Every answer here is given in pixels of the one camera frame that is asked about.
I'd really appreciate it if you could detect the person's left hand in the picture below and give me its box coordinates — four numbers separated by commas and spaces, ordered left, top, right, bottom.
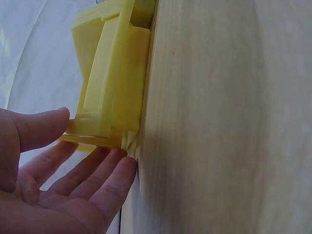
0, 106, 137, 234

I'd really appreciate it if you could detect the yellow plastic bin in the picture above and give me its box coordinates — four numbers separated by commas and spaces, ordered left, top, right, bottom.
58, 0, 157, 153

